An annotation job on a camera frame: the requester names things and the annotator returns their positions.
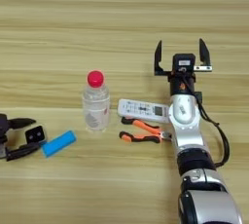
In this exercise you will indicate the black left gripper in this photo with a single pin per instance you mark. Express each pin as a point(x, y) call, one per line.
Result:
point(2, 143)

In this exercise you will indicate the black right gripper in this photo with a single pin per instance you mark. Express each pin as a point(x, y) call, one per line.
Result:
point(181, 85)

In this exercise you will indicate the small black white cube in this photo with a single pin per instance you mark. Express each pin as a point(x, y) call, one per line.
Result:
point(35, 134)

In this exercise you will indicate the clear bottle with red cap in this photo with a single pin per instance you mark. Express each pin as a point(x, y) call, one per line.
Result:
point(95, 104)

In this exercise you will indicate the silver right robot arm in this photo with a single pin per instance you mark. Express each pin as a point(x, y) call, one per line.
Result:
point(184, 120)

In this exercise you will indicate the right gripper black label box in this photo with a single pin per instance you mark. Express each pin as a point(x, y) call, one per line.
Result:
point(184, 59)

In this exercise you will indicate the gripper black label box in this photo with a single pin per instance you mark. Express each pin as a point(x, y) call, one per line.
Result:
point(3, 121)
point(184, 59)

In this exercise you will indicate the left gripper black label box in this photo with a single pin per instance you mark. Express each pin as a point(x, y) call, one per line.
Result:
point(3, 121)

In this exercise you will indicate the blue rectangular block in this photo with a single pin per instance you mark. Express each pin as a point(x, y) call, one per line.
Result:
point(58, 144)

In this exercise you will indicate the white remote control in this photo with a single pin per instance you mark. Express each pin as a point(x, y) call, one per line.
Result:
point(139, 108)

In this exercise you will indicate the orange black pliers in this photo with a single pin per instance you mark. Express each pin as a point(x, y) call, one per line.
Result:
point(139, 138)

